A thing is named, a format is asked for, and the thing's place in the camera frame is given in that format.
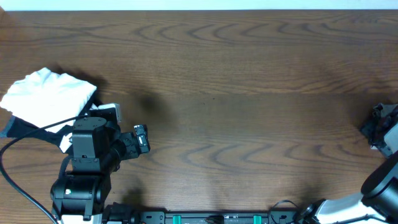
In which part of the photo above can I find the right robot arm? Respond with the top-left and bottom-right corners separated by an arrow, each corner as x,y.
295,152 -> 397,223

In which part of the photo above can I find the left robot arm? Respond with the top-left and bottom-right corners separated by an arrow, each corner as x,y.
50,117 -> 150,223

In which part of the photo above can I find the white folded garment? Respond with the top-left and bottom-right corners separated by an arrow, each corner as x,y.
1,67 -> 97,128

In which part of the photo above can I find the black folded garment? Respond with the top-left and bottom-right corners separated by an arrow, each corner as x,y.
1,92 -> 102,152

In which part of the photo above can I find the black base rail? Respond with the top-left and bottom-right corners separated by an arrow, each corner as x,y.
100,203 -> 298,224

